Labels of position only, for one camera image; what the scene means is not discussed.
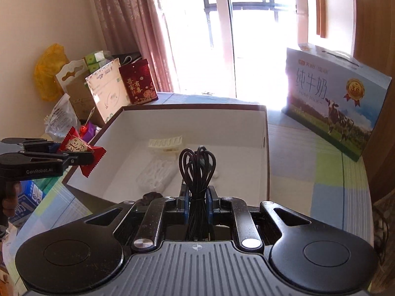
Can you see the yellow plastic bag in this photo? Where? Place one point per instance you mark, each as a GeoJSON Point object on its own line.
{"type": "Point", "coordinates": [49, 71]}

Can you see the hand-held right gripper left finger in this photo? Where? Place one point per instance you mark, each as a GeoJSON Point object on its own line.
{"type": "Point", "coordinates": [186, 205]}

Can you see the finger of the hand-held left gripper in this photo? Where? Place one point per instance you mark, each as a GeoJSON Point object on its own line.
{"type": "Point", "coordinates": [80, 159]}
{"type": "Point", "coordinates": [40, 145]}

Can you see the red snack packet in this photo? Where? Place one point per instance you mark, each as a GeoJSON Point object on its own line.
{"type": "Point", "coordinates": [92, 157]}

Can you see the red gift bag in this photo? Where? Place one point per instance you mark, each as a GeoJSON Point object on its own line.
{"type": "Point", "coordinates": [139, 83]}

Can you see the green and white boxes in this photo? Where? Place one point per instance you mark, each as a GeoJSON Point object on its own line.
{"type": "Point", "coordinates": [97, 58]}

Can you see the person's left hand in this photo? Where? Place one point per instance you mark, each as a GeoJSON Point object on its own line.
{"type": "Point", "coordinates": [10, 206]}

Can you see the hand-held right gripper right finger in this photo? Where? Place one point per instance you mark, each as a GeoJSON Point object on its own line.
{"type": "Point", "coordinates": [211, 205]}

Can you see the purple box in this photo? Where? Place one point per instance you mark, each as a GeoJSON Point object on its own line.
{"type": "Point", "coordinates": [91, 132]}

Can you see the white paper packet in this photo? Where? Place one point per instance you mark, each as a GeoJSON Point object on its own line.
{"type": "Point", "coordinates": [108, 92]}

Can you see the clear plastic box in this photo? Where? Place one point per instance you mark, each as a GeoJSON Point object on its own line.
{"type": "Point", "coordinates": [156, 174]}

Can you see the beige quilted cover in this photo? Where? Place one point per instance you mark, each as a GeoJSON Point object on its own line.
{"type": "Point", "coordinates": [384, 222]}

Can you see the milk carton with cow print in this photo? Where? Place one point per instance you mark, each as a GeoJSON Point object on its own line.
{"type": "Point", "coordinates": [324, 98]}

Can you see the glass balcony door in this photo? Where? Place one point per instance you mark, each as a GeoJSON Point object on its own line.
{"type": "Point", "coordinates": [247, 37]}

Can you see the brown cardboard box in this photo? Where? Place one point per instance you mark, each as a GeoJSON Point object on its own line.
{"type": "Point", "coordinates": [234, 135]}

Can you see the white hair claw clip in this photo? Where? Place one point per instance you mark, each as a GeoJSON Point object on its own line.
{"type": "Point", "coordinates": [165, 144]}

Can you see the pink curtain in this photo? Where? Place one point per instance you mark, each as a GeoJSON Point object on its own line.
{"type": "Point", "coordinates": [132, 21]}

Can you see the blue printed carton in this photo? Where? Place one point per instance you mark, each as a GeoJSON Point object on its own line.
{"type": "Point", "coordinates": [29, 195]}

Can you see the clear plastic bag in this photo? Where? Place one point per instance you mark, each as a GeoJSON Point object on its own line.
{"type": "Point", "coordinates": [61, 117]}

